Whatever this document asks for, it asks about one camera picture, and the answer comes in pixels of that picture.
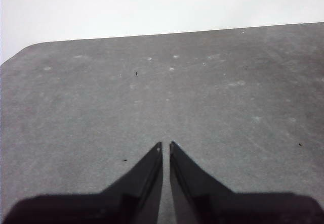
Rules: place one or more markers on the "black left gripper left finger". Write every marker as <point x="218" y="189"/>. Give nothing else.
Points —
<point x="101" y="208"/>

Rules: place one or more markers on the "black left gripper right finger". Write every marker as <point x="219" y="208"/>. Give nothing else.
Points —
<point x="227" y="208"/>

